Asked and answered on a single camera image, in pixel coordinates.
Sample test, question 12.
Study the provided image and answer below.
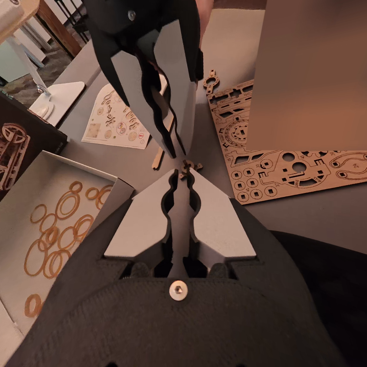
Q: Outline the wooden easel stand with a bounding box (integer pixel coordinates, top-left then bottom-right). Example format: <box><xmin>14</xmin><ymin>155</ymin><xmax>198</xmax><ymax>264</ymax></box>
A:
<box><xmin>0</xmin><ymin>0</ymin><xmax>82</xmax><ymax>58</ymax></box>

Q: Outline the wooden ring lever part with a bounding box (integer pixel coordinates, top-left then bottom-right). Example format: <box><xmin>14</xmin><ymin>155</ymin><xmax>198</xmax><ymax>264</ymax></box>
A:
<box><xmin>203</xmin><ymin>69</ymin><xmax>221</xmax><ymax>95</ymax></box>

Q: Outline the clear stand post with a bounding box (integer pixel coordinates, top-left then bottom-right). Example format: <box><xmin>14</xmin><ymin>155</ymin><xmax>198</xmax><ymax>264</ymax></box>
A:
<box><xmin>6</xmin><ymin>36</ymin><xmax>50</xmax><ymax>96</ymax></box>

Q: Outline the pile of rubber bands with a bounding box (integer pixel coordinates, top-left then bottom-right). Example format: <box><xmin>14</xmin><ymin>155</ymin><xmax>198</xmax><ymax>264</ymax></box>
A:
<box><xmin>23</xmin><ymin>181</ymin><xmax>114</xmax><ymax>318</ymax></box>

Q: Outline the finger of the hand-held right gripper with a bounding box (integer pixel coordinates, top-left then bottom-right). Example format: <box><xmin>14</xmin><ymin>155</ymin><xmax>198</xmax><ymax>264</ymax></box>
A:
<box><xmin>153</xmin><ymin>20</ymin><xmax>197</xmax><ymax>155</ymax></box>
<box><xmin>110</xmin><ymin>51</ymin><xmax>176</xmax><ymax>159</ymax></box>

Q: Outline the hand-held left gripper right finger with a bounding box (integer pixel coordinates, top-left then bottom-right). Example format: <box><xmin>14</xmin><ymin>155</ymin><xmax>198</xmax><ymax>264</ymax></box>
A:
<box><xmin>183</xmin><ymin>169</ymin><xmax>256</xmax><ymax>277</ymax></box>

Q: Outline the laser-cut wooden parts sheet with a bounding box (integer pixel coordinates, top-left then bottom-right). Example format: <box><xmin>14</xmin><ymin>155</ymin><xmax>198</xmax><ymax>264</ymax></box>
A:
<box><xmin>207</xmin><ymin>79</ymin><xmax>367</xmax><ymax>205</ymax></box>

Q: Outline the small wooden gear assembly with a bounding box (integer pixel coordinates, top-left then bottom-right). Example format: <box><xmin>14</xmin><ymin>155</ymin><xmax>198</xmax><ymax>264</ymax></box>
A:
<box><xmin>179</xmin><ymin>160</ymin><xmax>203</xmax><ymax>182</ymax></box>

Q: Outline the white cardboard box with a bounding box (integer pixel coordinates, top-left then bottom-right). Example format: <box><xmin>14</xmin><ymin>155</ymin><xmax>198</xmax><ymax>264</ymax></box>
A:
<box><xmin>0</xmin><ymin>150</ymin><xmax>135</xmax><ymax>356</ymax></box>

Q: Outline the person's right hand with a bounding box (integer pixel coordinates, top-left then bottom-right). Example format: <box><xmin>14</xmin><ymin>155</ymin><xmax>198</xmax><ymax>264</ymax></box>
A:
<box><xmin>196</xmin><ymin>0</ymin><xmax>214</xmax><ymax>49</ymax></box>

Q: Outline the white low cabinet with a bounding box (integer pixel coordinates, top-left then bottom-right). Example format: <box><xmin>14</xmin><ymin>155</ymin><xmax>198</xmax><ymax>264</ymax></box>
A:
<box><xmin>0</xmin><ymin>27</ymin><xmax>52</xmax><ymax>84</ymax></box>

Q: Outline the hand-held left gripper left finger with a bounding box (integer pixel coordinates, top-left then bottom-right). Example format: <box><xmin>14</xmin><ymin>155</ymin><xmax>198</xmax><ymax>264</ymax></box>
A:
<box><xmin>104</xmin><ymin>170</ymin><xmax>179</xmax><ymax>278</ymax></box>

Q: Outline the white stand base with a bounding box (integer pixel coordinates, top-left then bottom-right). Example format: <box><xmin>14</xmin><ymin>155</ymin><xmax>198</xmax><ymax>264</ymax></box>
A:
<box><xmin>29</xmin><ymin>81</ymin><xmax>86</xmax><ymax>128</ymax></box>

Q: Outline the black cardboard box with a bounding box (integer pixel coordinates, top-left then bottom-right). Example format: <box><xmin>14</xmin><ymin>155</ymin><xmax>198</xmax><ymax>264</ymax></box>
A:
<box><xmin>0</xmin><ymin>90</ymin><xmax>68</xmax><ymax>201</ymax></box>

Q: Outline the black quilted cushion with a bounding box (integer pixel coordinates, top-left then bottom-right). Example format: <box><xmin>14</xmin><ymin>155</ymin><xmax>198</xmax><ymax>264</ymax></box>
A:
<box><xmin>270</xmin><ymin>229</ymin><xmax>367</xmax><ymax>367</ymax></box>

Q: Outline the printed instruction leaflet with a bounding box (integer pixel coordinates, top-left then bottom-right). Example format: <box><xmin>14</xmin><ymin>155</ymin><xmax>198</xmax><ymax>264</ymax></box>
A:
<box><xmin>82</xmin><ymin>84</ymin><xmax>151</xmax><ymax>150</ymax></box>

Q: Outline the small wooden axle stick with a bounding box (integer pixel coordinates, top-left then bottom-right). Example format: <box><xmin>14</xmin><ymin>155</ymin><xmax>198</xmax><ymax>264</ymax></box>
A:
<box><xmin>151</xmin><ymin>113</ymin><xmax>176</xmax><ymax>170</ymax></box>

